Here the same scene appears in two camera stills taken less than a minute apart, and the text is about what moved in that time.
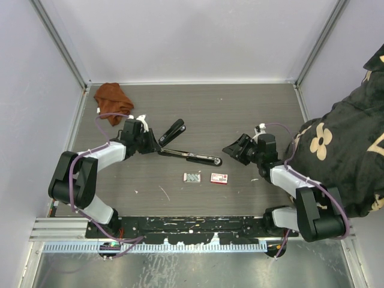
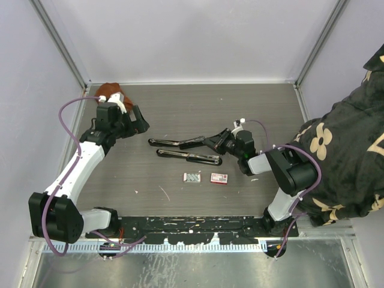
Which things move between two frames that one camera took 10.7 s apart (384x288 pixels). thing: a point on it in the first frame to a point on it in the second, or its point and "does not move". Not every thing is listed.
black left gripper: [152, 146] to [138, 126]
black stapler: [195, 158] does not move
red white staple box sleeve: [219, 178] does not move
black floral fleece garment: [344, 146] does not move
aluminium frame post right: [318, 44] does not move
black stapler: [176, 129] to [182, 144]
